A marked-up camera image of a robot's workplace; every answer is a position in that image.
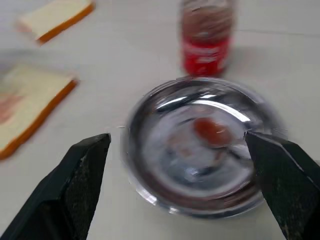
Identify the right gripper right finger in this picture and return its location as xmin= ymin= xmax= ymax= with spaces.
xmin=245 ymin=131 xmax=320 ymax=240

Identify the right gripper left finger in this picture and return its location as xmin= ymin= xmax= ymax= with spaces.
xmin=0 ymin=132 xmax=112 ymax=240

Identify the white bread slice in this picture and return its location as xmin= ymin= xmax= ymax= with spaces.
xmin=16 ymin=0 xmax=96 ymax=46
xmin=0 ymin=63 xmax=80 ymax=161

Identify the round steel plate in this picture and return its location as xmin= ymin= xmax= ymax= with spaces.
xmin=119 ymin=76 xmax=288 ymax=221

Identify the red-labelled glass jam jar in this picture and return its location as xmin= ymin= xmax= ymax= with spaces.
xmin=179 ymin=0 xmax=236 ymax=77

